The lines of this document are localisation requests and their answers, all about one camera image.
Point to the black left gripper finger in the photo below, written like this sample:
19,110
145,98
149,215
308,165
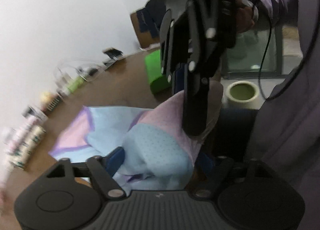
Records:
100,170

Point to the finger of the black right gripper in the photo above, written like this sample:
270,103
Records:
202,64
174,38

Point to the pastel pink blue garment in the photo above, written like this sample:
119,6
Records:
158,153

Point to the person right hand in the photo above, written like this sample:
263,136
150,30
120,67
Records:
245,17

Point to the cardboard box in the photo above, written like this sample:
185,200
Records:
147,23

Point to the green chair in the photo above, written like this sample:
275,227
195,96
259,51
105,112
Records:
156,80

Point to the tape roll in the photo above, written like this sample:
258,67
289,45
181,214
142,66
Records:
243,94

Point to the teal floral folded cloth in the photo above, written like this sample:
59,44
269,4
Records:
24,151

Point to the dark green box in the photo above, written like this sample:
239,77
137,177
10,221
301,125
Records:
49,102

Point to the pink floral folded cloth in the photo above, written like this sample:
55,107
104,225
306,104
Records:
12,138

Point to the green white power strip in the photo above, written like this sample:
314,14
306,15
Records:
73,85

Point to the black small device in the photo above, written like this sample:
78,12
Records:
34,111

